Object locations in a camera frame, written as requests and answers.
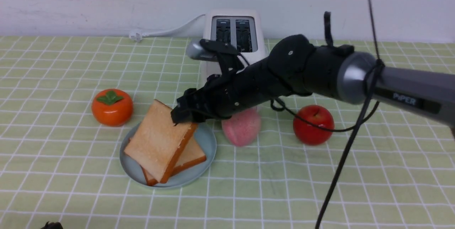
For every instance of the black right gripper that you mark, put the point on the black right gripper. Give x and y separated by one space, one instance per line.
234 90

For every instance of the toast slice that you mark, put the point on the toast slice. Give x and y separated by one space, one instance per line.
158 142
190 157

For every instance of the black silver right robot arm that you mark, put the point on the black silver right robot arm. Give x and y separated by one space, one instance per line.
296 67

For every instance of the white two-slot toaster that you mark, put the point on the white two-slot toaster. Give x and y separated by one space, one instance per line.
239 27

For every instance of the pink peach with leaf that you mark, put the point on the pink peach with leaf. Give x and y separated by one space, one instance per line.
242 128

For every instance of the orange persimmon with green leaf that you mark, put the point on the orange persimmon with green leaf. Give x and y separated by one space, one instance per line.
112 107

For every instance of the light blue round plate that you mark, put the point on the light blue round plate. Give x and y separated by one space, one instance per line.
205 137

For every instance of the red apple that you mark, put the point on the red apple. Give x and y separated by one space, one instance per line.
309 134

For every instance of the green checkered tablecloth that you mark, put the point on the green checkered tablecloth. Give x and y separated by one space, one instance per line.
58 163

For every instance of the silver camera on right gripper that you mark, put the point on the silver camera on right gripper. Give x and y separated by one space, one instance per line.
196 51

